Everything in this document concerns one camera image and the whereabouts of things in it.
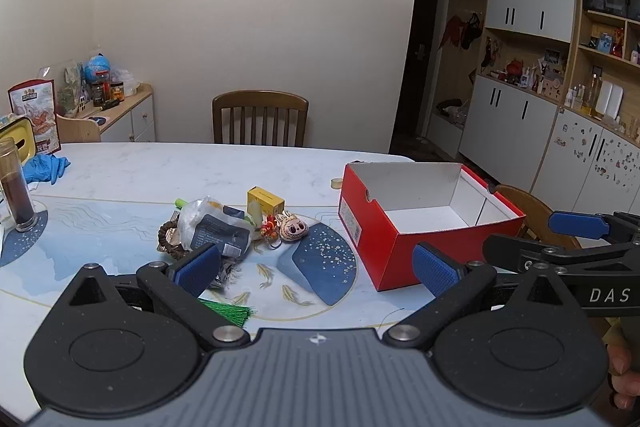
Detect white wooden sideboard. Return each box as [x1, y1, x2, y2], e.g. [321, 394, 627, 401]
[55, 83, 157, 144]

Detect glass cup dark liquid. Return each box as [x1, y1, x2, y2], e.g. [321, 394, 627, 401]
[0, 137, 38, 233]

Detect green tassel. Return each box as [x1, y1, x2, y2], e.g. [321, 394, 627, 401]
[197, 298, 255, 325]

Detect plush bunny head keychain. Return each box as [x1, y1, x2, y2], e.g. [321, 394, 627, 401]
[275, 211, 309, 242]

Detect small yellow box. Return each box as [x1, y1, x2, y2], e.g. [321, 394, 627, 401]
[247, 187, 285, 220]

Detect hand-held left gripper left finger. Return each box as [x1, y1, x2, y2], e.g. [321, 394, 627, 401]
[67, 243, 250, 350]

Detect red snack bag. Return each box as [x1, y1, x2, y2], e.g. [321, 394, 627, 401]
[7, 78, 62, 155]

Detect white wooden wall cabinet unit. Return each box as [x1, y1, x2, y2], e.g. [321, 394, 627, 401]
[452, 0, 640, 228]

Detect blue globe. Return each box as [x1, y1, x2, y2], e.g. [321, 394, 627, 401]
[82, 53, 112, 84]

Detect miniature house model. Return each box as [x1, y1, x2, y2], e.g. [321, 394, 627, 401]
[59, 61, 91, 115]

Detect dark entrance door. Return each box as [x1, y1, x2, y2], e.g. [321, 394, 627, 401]
[400, 0, 443, 142]

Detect yellow green tissue box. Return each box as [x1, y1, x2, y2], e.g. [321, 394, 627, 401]
[0, 116, 38, 158]

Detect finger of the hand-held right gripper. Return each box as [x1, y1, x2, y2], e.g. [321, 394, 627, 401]
[482, 234, 640, 280]
[548, 210, 640, 242]

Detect yellow liquid bottle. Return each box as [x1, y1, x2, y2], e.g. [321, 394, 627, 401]
[586, 74, 600, 115]

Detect wooden dining chair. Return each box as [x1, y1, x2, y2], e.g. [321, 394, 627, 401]
[487, 184, 583, 250]
[212, 90, 309, 148]

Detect white rounded container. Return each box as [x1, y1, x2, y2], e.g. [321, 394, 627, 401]
[597, 81, 625, 118]

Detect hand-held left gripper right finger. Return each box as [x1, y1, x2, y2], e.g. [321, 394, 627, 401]
[384, 242, 581, 350]

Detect red hanging cloth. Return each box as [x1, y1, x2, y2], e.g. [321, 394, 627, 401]
[438, 14, 463, 51]

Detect black red hanging bag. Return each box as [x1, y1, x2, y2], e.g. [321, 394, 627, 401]
[460, 13, 484, 50]

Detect clear plastic bag dark packet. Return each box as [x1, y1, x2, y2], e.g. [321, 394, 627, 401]
[177, 196, 253, 258]

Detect person's right hand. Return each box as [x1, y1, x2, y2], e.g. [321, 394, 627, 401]
[607, 341, 640, 410]

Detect blue gloves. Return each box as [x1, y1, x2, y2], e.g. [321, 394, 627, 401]
[22, 154, 72, 184]

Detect printed blue fish table mat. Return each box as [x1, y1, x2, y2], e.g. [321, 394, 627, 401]
[0, 194, 401, 427]

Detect red shoe box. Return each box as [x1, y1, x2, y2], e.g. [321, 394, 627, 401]
[337, 161, 527, 293]

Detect brown bead bracelet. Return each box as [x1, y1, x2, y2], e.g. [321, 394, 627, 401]
[157, 219, 182, 253]

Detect red dragon keychain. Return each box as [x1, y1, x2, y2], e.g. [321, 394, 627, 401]
[259, 216, 283, 250]

